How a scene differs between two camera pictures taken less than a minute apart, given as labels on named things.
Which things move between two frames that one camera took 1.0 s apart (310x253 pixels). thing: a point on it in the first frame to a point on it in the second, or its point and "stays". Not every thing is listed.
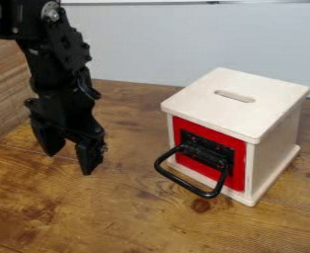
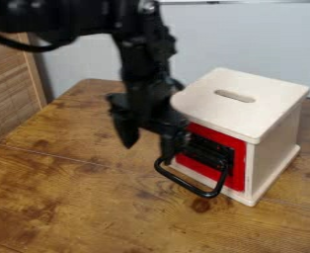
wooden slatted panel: x=9 y=88 stays
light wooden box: x=235 y=131 stays
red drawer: x=208 y=152 stays
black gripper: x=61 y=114 to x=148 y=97
